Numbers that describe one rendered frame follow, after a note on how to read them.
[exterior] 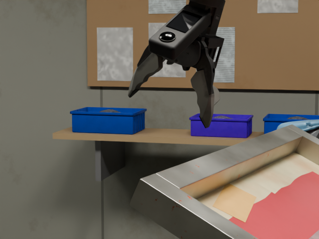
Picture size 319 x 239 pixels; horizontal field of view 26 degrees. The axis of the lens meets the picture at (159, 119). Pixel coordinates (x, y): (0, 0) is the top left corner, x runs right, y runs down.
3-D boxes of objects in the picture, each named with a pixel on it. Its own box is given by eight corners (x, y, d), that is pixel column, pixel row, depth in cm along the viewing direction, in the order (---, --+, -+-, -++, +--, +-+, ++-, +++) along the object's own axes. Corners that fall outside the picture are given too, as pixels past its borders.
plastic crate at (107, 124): (146, 128, 368) (146, 107, 367) (134, 134, 345) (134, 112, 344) (85, 126, 376) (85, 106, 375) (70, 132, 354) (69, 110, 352)
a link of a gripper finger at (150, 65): (143, 95, 120) (182, 64, 116) (126, 98, 115) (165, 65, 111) (134, 80, 121) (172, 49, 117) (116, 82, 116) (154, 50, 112)
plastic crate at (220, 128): (253, 133, 352) (253, 114, 351) (248, 138, 333) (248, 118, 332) (196, 131, 360) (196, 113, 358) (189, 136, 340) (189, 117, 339)
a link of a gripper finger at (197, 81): (234, 119, 113) (218, 65, 113) (220, 124, 107) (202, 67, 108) (217, 124, 114) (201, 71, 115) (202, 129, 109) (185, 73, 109)
